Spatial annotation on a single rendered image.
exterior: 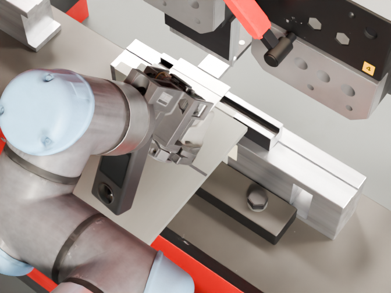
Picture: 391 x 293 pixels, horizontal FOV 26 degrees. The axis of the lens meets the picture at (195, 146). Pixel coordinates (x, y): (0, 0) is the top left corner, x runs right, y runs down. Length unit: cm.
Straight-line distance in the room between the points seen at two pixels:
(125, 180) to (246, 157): 28
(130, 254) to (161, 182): 35
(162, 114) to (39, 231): 22
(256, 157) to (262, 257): 14
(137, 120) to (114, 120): 4
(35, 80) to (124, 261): 17
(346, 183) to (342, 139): 120
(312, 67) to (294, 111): 146
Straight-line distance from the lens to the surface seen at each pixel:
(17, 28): 136
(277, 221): 116
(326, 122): 235
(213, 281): 123
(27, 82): 74
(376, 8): 80
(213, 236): 118
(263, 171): 115
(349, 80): 88
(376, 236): 120
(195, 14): 96
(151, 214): 105
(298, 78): 92
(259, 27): 85
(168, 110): 90
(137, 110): 82
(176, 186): 107
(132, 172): 91
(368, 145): 233
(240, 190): 118
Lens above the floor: 193
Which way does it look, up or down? 58 degrees down
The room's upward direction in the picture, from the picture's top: straight up
